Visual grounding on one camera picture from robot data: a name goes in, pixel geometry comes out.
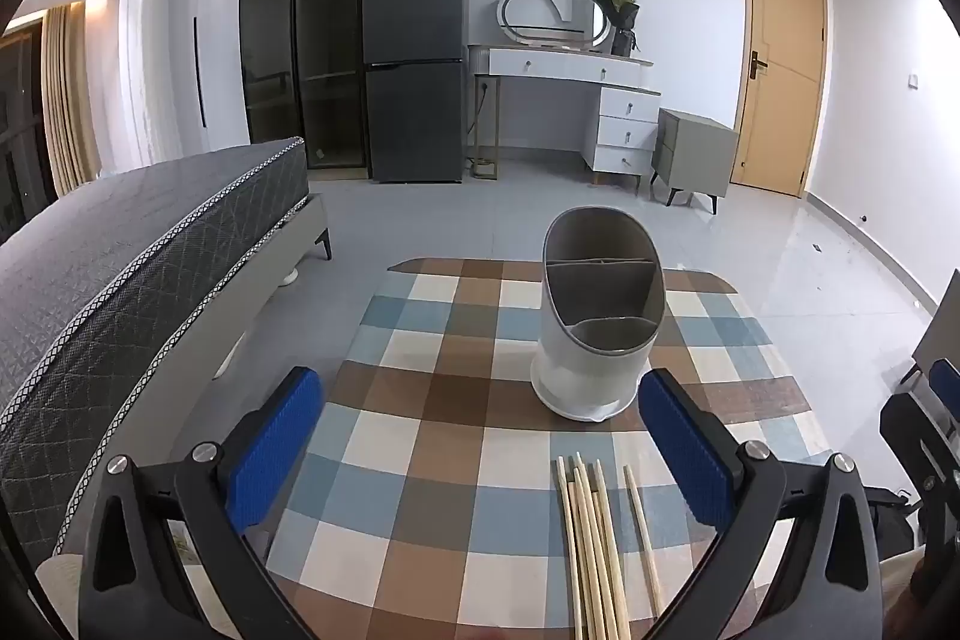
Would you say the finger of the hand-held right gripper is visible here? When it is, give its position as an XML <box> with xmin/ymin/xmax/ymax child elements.
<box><xmin>928</xmin><ymin>357</ymin><xmax>960</xmax><ymax>420</ymax></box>
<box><xmin>879</xmin><ymin>394</ymin><xmax>960</xmax><ymax>498</ymax></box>

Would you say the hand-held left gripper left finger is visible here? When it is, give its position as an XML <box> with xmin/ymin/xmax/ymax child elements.
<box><xmin>75</xmin><ymin>366</ymin><xmax>331</xmax><ymax>640</ymax></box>

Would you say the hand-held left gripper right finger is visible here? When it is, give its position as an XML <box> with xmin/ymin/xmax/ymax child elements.
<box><xmin>637</xmin><ymin>368</ymin><xmax>882</xmax><ymax>640</ymax></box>

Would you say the grey and white utensil holder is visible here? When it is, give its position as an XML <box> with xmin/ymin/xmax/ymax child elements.
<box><xmin>529</xmin><ymin>205</ymin><xmax>666</xmax><ymax>421</ymax></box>

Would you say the bundle of wooden chopsticks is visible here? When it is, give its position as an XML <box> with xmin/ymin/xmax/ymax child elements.
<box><xmin>553</xmin><ymin>451</ymin><xmax>665</xmax><ymax>640</ymax></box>

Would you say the small grey side table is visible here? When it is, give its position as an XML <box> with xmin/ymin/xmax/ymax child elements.
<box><xmin>900</xmin><ymin>291</ymin><xmax>960</xmax><ymax>386</ymax></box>

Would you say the checkered tablecloth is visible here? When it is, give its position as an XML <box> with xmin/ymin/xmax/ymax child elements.
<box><xmin>165</xmin><ymin>257</ymin><xmax>830</xmax><ymax>640</ymax></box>

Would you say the grey quilted mattress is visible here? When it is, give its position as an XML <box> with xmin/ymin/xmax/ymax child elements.
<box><xmin>0</xmin><ymin>136</ymin><xmax>310</xmax><ymax>536</ymax></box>

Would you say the grey nightstand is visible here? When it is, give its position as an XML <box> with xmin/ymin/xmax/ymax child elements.
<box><xmin>649</xmin><ymin>107</ymin><xmax>740</xmax><ymax>215</ymax></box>

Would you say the yellow wooden door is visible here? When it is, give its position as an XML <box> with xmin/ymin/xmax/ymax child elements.
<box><xmin>729</xmin><ymin>0</ymin><xmax>830</xmax><ymax>199</ymax></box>

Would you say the white vanity desk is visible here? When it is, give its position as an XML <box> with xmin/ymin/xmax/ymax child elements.
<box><xmin>469</xmin><ymin>42</ymin><xmax>662</xmax><ymax>195</ymax></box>

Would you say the dark grey refrigerator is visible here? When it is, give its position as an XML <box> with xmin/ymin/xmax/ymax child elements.
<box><xmin>363</xmin><ymin>0</ymin><xmax>470</xmax><ymax>185</ymax></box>

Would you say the dark window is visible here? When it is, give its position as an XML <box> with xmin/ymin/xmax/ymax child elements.
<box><xmin>0</xmin><ymin>29</ymin><xmax>57</xmax><ymax>229</ymax></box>

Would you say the beige curtain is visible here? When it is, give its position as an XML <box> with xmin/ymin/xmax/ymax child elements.
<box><xmin>41</xmin><ymin>0</ymin><xmax>102</xmax><ymax>199</ymax></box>

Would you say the dark glass cabinet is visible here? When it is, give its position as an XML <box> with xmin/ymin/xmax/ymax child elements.
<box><xmin>240</xmin><ymin>0</ymin><xmax>370</xmax><ymax>170</ymax></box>

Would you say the white wardrobe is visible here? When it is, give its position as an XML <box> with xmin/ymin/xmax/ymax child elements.
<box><xmin>120</xmin><ymin>0</ymin><xmax>252</xmax><ymax>161</ymax></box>

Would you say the oval vanity mirror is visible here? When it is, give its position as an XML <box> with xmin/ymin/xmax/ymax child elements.
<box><xmin>499</xmin><ymin>0</ymin><xmax>607</xmax><ymax>49</ymax></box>

